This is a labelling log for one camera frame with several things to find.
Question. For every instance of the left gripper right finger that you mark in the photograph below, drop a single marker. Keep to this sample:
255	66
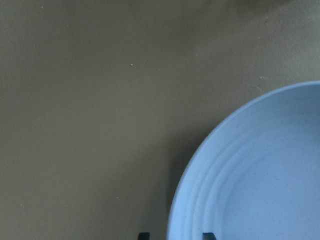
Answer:
208	236

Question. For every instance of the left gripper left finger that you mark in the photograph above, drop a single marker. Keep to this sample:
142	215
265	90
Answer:
144	236

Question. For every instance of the blue round plate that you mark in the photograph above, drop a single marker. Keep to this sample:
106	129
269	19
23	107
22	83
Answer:
257	175

